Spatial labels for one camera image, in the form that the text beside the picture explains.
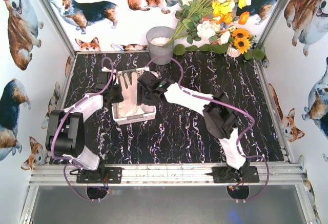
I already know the right black base bracket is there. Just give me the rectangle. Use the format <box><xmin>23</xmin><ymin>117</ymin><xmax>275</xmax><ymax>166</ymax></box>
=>
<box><xmin>206</xmin><ymin>166</ymin><xmax>260</xmax><ymax>184</ymax></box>

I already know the aluminium front rail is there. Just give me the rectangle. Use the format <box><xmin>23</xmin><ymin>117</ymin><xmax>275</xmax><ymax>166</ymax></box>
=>
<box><xmin>29</xmin><ymin>162</ymin><xmax>305</xmax><ymax>186</ymax></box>

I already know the white plastic storage basket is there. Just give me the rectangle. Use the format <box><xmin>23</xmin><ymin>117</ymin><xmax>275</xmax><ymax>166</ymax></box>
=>
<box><xmin>112</xmin><ymin>67</ymin><xmax>156</xmax><ymax>125</ymax></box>

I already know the left black base bracket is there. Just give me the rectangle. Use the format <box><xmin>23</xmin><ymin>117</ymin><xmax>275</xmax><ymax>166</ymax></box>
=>
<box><xmin>76</xmin><ymin>167</ymin><xmax>122</xmax><ymax>184</ymax></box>

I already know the black base bracket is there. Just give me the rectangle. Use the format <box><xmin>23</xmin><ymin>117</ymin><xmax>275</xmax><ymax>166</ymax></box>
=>
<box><xmin>206</xmin><ymin>166</ymin><xmax>260</xmax><ymax>184</ymax></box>
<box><xmin>76</xmin><ymin>167</ymin><xmax>122</xmax><ymax>184</ymax></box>

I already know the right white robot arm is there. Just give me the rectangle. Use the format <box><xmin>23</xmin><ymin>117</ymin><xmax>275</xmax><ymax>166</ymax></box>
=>
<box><xmin>137</xmin><ymin>71</ymin><xmax>250</xmax><ymax>171</ymax></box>

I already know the grey metal bucket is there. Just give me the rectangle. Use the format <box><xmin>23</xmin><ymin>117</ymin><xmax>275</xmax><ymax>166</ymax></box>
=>
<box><xmin>146</xmin><ymin>26</ymin><xmax>174</xmax><ymax>65</ymax></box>

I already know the artificial flower bouquet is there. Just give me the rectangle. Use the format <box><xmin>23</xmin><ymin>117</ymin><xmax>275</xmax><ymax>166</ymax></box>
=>
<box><xmin>169</xmin><ymin>0</ymin><xmax>276</xmax><ymax>60</ymax></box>

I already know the white ribbed flower pot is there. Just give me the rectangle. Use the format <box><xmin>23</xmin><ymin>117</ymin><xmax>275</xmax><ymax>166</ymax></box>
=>
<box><xmin>226</xmin><ymin>46</ymin><xmax>241</xmax><ymax>58</ymax></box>

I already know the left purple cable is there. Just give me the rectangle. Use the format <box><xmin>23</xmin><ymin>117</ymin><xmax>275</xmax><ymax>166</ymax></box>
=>
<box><xmin>51</xmin><ymin>57</ymin><xmax>115</xmax><ymax>201</ymax></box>

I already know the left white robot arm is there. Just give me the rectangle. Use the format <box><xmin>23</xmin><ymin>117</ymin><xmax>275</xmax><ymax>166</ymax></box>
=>
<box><xmin>46</xmin><ymin>68</ymin><xmax>123</xmax><ymax>171</ymax></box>

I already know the white glove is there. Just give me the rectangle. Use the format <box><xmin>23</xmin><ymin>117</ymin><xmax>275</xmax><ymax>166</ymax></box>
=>
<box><xmin>117</xmin><ymin>101</ymin><xmax>146</xmax><ymax>118</ymax></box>
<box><xmin>119</xmin><ymin>72</ymin><xmax>138</xmax><ymax>106</ymax></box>

